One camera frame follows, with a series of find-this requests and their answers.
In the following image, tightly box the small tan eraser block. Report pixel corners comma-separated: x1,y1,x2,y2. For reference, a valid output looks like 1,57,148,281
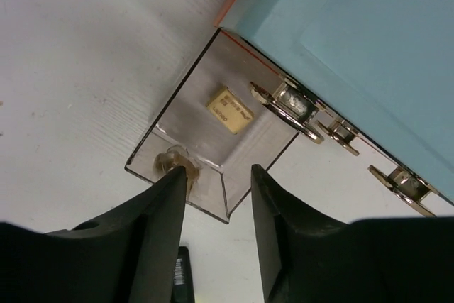
206,86,254,135

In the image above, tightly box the teal mini drawer cabinet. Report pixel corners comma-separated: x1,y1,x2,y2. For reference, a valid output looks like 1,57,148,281
216,0,453,200

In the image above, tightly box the clear drawer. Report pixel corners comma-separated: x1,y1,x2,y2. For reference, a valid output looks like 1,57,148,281
123,28,326,225

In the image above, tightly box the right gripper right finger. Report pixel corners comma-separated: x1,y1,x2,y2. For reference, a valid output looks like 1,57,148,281
250,165,453,302

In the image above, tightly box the yellow cap black highlighter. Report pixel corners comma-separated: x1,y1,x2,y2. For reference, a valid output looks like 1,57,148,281
170,246,196,303

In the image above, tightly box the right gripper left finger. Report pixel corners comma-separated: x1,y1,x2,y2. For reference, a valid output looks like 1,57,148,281
1,167,187,302

